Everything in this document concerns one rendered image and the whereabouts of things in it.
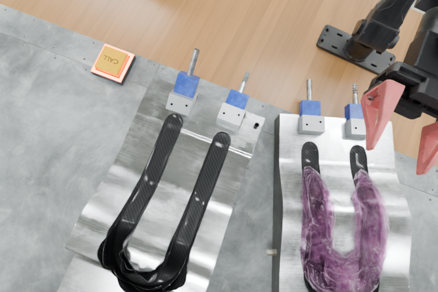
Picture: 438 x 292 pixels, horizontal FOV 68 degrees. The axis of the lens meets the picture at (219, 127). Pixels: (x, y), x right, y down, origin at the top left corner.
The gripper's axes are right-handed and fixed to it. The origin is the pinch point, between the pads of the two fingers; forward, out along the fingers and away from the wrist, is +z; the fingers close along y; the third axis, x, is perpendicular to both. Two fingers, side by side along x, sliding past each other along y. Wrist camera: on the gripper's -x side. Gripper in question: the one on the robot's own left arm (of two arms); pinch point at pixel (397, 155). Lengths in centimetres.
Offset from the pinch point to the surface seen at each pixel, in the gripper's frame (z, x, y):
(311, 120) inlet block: -11.4, 31.5, -4.9
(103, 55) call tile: -5, 36, -55
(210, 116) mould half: -1.8, 30.5, -24.7
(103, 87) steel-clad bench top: 1, 39, -52
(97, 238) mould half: 28.6, 25.1, -31.9
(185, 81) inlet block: -4.8, 25.2, -31.9
